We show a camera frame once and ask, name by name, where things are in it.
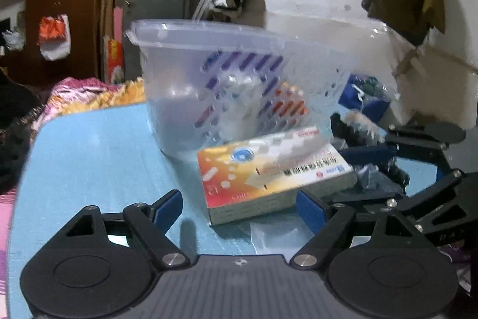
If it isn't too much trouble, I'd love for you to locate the orange white plastic bag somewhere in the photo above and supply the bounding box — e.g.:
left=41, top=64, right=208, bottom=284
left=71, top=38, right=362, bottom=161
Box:
left=37, top=15, right=71, bottom=62

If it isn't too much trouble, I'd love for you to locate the blue shopping bag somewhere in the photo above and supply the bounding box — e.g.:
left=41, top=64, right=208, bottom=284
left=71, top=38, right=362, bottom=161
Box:
left=339, top=74, right=400, bottom=124

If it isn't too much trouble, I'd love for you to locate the pink floral blanket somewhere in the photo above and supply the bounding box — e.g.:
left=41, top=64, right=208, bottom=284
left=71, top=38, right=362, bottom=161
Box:
left=32, top=78, right=146, bottom=132

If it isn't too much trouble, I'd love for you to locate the clear plastic basket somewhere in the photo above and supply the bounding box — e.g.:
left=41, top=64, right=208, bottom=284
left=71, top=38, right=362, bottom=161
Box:
left=126, top=20, right=357, bottom=159

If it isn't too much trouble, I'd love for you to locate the plastic-wrapped bundle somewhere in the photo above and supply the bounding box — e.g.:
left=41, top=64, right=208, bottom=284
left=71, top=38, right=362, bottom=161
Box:
left=330, top=110, right=410, bottom=198

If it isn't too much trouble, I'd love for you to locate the orange white medicine box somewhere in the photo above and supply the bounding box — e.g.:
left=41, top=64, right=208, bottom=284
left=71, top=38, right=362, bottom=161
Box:
left=197, top=126, right=357, bottom=226

